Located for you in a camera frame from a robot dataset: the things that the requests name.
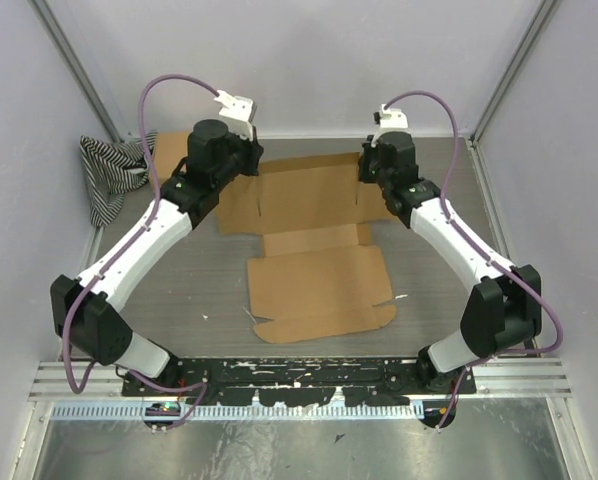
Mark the right aluminium corner post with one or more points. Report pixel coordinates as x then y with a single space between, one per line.
538 24

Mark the slotted grey cable duct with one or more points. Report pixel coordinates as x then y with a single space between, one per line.
170 411

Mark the brown cardboard box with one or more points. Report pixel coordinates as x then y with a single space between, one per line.
169 149

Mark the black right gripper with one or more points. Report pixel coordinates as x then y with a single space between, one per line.
365 174

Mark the aluminium front rail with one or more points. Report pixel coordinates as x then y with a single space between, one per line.
515 377

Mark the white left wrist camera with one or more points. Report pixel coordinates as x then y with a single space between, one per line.
237 113

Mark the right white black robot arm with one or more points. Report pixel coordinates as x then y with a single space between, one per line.
502 310

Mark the black white striped cloth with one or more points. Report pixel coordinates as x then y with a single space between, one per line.
112 170

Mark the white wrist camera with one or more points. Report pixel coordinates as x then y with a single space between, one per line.
388 120
237 113

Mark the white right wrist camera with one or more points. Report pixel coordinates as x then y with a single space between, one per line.
388 120

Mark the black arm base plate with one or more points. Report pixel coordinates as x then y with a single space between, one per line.
301 382

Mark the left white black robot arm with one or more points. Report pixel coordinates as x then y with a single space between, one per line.
87 309

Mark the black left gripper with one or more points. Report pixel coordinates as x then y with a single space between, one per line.
254 150

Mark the aluminium corner post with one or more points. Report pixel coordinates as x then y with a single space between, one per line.
538 24
60 24

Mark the left aluminium corner post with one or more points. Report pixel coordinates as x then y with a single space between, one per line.
60 24

